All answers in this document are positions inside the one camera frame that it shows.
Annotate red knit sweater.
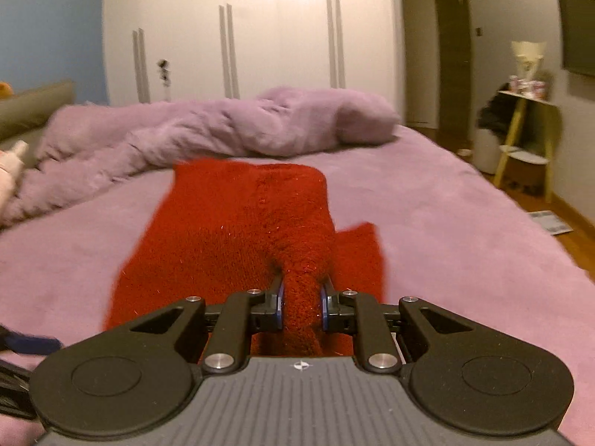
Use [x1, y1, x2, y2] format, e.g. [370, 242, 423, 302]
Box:
[104, 159, 384, 356]

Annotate purple bed sheet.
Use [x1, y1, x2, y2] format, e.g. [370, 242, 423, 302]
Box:
[1, 128, 594, 445]

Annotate white bathroom scale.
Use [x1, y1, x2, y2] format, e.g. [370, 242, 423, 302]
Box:
[528, 210, 573, 237]

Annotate pink plush toy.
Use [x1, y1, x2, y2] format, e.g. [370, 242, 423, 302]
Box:
[0, 140, 28, 213]

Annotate purple fluffy duvet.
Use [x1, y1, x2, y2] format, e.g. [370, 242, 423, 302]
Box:
[1, 87, 401, 227]

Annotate brown round stool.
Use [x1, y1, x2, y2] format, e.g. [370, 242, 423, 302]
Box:
[504, 150, 548, 194]

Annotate grey upholstered headboard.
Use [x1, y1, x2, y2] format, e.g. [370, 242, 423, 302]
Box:
[1, 80, 75, 168]

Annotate white cylindrical bin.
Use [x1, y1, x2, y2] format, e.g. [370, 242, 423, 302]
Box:
[472, 128, 500, 175]

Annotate orange plush toy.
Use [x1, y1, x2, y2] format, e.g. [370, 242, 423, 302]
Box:
[0, 82, 14, 100]

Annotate black garment on bin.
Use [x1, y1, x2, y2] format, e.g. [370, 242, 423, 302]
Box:
[477, 84, 516, 141]

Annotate dark wooden door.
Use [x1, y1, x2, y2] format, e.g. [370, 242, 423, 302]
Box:
[435, 0, 472, 141]

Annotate yellow leg side table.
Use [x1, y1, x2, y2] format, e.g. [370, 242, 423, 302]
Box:
[493, 91, 560, 203]

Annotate pink cups on table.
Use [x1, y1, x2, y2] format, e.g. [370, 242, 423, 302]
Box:
[508, 75, 548, 100]

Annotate dark charm on wardrobe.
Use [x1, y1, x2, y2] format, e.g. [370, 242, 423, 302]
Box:
[157, 59, 171, 102]

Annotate cream flower bouquet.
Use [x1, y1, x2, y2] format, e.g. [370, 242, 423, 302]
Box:
[510, 41, 547, 81]

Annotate white wardrobe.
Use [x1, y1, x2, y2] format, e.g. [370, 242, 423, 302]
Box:
[103, 0, 404, 111]

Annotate wall mounted black television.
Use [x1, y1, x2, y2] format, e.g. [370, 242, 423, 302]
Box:
[558, 0, 595, 77]

